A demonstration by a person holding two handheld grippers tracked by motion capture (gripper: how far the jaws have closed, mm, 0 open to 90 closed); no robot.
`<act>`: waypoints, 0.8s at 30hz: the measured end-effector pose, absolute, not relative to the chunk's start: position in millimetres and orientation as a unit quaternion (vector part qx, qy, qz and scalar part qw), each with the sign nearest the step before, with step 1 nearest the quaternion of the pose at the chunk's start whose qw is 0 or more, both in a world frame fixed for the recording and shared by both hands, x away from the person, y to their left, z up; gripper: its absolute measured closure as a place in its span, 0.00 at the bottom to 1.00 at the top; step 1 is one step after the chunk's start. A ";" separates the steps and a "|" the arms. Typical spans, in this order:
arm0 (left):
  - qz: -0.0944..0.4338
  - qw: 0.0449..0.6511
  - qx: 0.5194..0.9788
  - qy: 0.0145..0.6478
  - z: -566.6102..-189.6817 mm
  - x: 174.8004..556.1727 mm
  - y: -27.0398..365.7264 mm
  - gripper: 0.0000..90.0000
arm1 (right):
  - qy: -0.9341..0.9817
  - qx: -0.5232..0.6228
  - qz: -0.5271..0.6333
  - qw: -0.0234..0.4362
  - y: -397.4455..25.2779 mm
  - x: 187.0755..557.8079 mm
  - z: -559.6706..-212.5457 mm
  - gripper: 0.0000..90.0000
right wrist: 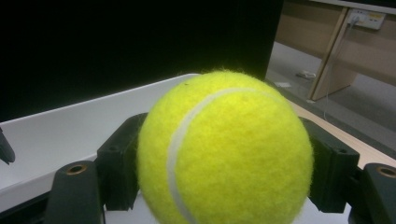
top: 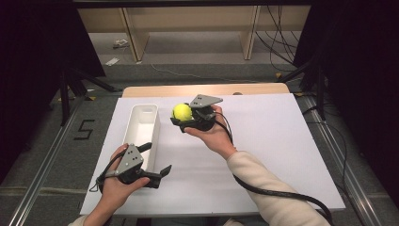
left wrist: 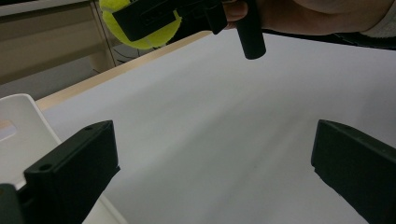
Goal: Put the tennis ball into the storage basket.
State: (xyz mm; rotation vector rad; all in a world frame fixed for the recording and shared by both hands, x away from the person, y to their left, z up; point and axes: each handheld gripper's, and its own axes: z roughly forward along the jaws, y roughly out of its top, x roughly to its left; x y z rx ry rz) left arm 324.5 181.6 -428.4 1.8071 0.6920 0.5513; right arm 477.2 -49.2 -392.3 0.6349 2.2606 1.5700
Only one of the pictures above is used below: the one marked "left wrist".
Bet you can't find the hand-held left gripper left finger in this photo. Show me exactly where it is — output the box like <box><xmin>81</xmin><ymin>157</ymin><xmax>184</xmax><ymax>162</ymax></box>
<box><xmin>23</xmin><ymin>119</ymin><xmax>121</xmax><ymax>224</ymax></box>

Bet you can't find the yellow tennis ball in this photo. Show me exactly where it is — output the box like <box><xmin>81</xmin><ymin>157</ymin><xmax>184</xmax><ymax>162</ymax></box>
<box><xmin>99</xmin><ymin>0</ymin><xmax>183</xmax><ymax>50</ymax></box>

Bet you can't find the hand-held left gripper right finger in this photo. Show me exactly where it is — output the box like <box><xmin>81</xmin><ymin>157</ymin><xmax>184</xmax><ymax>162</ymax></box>
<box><xmin>310</xmin><ymin>119</ymin><xmax>396</xmax><ymax>224</ymax></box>

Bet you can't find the light wooden table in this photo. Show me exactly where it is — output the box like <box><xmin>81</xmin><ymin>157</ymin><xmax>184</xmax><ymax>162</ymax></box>
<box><xmin>35</xmin><ymin>30</ymin><xmax>213</xmax><ymax>112</ymax></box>

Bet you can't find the white plastic bin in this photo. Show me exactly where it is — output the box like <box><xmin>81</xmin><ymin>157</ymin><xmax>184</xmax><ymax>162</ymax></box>
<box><xmin>0</xmin><ymin>92</ymin><xmax>129</xmax><ymax>224</ymax></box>

